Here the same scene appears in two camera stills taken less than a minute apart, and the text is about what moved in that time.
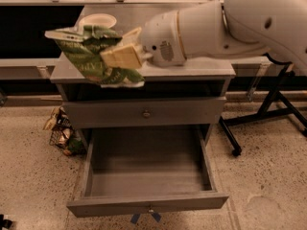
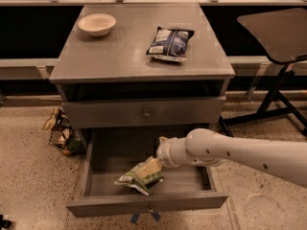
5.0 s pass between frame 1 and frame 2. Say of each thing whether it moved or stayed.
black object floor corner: stayed
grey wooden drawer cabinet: stayed
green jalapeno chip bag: moved
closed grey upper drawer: stayed
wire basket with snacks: stayed
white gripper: moved
